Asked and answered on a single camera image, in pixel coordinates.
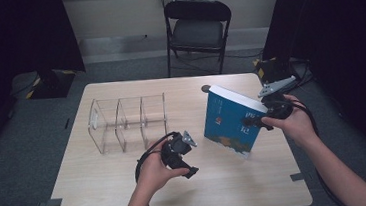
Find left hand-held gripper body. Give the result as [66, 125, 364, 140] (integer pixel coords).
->
[159, 129, 201, 171]

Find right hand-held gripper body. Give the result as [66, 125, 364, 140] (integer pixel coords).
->
[256, 75, 301, 122]

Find blue paperback book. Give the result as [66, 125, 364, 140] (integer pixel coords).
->
[199, 80, 274, 162]

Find clear acrylic book rack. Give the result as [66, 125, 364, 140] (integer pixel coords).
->
[84, 92, 171, 156]

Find person's right hand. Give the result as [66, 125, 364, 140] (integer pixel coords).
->
[259, 91, 320, 152]

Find person's left hand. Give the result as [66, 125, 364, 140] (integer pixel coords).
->
[134, 145, 193, 197]

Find black stand base yellow tape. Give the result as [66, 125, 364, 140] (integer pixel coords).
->
[23, 66, 79, 102]
[252, 54, 297, 86]

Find black curtain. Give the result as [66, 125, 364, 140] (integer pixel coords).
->
[256, 0, 366, 180]
[0, 0, 94, 167]

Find black folding chair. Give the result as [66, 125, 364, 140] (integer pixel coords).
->
[161, 0, 238, 80]

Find left hand-held gripper black cable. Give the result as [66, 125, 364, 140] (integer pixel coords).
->
[131, 131, 185, 206]

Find hand-held gripper black cable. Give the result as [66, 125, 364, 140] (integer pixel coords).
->
[272, 93, 350, 206]
[131, 131, 185, 206]

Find right hand-held gripper black cable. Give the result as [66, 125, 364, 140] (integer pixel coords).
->
[272, 93, 350, 206]

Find black floor cables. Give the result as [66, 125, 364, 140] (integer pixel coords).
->
[281, 55, 318, 92]

